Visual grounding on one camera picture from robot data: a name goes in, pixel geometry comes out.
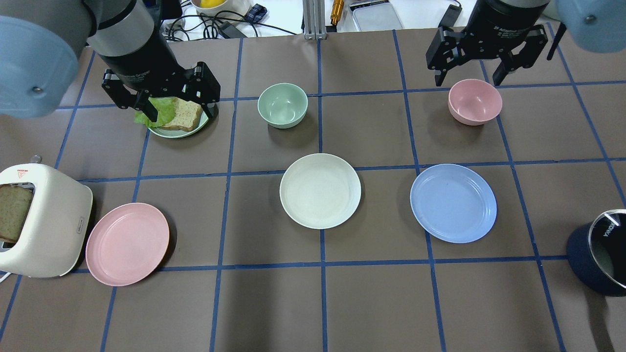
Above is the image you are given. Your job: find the black power adapter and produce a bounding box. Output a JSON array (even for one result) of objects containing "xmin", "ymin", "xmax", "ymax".
[{"xmin": 438, "ymin": 4, "xmax": 463, "ymax": 27}]

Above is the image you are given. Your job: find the lettuce leaf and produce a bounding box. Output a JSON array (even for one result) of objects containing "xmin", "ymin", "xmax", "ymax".
[{"xmin": 134, "ymin": 97, "xmax": 178, "ymax": 129}]

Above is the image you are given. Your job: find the orange cylinder tool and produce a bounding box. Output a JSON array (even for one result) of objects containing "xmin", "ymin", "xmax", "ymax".
[{"xmin": 330, "ymin": 0, "xmax": 345, "ymax": 26}]

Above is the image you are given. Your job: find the bread slice on plate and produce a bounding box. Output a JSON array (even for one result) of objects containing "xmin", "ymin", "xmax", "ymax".
[{"xmin": 159, "ymin": 98, "xmax": 203, "ymax": 132}]

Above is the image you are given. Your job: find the aluminium frame post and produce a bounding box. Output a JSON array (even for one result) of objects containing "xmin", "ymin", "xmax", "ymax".
[{"xmin": 302, "ymin": 0, "xmax": 327, "ymax": 40}]

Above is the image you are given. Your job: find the silver metal tray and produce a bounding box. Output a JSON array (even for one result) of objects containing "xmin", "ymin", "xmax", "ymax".
[{"xmin": 349, "ymin": 0, "xmax": 404, "ymax": 32}]

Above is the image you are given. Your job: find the green plate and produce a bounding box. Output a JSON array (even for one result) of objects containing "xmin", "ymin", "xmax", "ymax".
[{"xmin": 148, "ymin": 112, "xmax": 210, "ymax": 138}]

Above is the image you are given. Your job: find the bread slice in toaster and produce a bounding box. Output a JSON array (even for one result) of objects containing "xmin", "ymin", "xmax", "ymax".
[{"xmin": 0, "ymin": 184, "xmax": 34, "ymax": 243}]

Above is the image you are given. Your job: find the pink bowl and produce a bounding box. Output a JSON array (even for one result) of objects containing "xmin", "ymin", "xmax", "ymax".
[{"xmin": 447, "ymin": 79, "xmax": 503, "ymax": 126}]

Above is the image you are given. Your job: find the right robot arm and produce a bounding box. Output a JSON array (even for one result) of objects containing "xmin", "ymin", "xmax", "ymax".
[{"xmin": 425, "ymin": 0, "xmax": 626, "ymax": 86}]

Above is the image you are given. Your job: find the pink plate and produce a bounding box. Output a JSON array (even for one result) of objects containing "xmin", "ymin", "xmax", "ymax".
[{"xmin": 86, "ymin": 202, "xmax": 170, "ymax": 287}]

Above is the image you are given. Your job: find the white toaster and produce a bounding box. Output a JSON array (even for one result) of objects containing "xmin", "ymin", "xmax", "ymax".
[{"xmin": 0, "ymin": 163, "xmax": 92, "ymax": 278}]

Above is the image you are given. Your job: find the blue saucepan with lid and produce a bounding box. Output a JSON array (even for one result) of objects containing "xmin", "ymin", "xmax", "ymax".
[{"xmin": 566, "ymin": 209, "xmax": 626, "ymax": 297}]

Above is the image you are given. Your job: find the green bowl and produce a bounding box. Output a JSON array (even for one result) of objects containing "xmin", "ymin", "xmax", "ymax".
[{"xmin": 257, "ymin": 83, "xmax": 309, "ymax": 129}]

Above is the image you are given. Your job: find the cream plate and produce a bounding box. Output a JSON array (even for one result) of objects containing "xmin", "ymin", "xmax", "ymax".
[{"xmin": 279, "ymin": 153, "xmax": 362, "ymax": 230}]

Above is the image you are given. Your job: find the white bowl with toys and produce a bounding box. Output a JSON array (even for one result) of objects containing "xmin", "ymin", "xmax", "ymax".
[{"xmin": 191, "ymin": 0, "xmax": 252, "ymax": 16}]

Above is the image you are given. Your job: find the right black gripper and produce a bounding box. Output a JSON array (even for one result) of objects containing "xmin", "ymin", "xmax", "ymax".
[{"xmin": 425, "ymin": 0, "xmax": 548, "ymax": 87}]

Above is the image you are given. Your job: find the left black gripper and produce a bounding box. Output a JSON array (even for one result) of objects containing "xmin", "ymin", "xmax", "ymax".
[{"xmin": 101, "ymin": 37, "xmax": 221, "ymax": 122}]

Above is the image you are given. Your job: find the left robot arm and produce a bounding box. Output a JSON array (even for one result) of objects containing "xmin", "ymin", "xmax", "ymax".
[{"xmin": 0, "ymin": 0, "xmax": 221, "ymax": 122}]

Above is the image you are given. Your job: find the blue plate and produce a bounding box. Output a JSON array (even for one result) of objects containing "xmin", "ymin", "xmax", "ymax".
[{"xmin": 409, "ymin": 163, "xmax": 498, "ymax": 243}]

